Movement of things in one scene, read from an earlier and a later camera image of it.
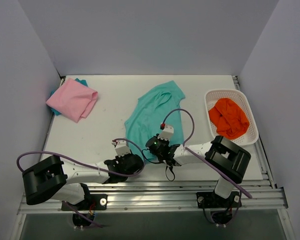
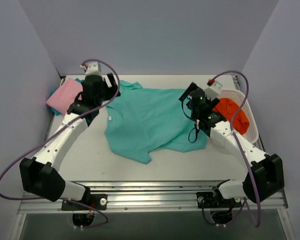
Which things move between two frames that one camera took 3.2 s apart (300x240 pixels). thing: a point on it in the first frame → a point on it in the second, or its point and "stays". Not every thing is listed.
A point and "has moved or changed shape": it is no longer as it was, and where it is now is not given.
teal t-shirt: [145, 119] has moved or changed shape
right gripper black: [154, 146] → [187, 92]
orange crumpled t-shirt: [229, 119] stays
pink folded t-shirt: [74, 99] stays
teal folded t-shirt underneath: [84, 82] stays
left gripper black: [134, 162] → [110, 83]
